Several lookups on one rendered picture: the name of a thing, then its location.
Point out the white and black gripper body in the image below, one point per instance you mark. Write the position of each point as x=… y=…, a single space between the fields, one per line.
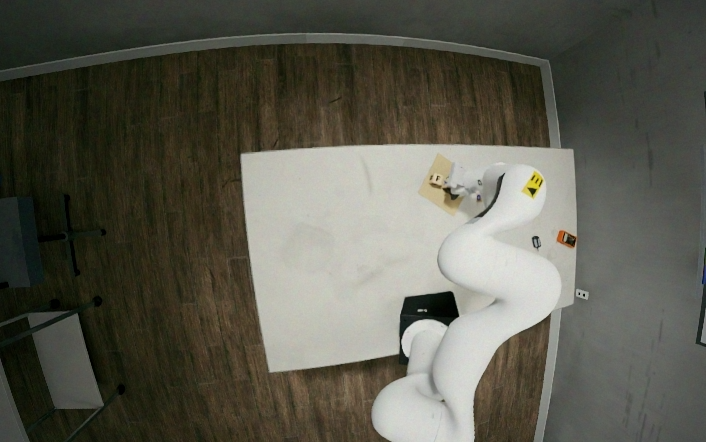
x=461 y=190

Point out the tan square mat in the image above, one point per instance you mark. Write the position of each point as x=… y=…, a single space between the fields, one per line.
x=436 y=194

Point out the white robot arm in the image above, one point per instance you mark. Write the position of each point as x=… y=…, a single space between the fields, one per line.
x=526 y=286

